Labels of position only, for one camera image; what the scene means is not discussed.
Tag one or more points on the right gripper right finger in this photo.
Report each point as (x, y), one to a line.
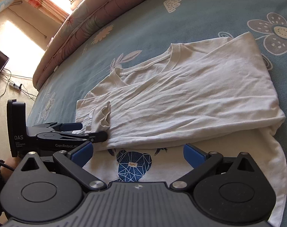
(226, 189)

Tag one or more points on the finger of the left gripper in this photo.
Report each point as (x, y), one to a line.
(60, 127)
(94, 137)

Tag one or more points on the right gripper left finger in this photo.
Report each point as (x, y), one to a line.
(42, 189)

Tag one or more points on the white printed sweatshirt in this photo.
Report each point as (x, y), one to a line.
(216, 94)

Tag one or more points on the person's left hand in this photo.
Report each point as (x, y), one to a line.
(13, 163)

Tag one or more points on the white power strip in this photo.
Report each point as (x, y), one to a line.
(15, 86)

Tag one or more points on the pink floral folded quilt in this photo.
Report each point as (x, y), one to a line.
(89, 17)

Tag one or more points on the orange patterned curtain left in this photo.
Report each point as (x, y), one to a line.
(39, 0)

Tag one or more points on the blue floral bed sheet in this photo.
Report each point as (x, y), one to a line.
(146, 31)

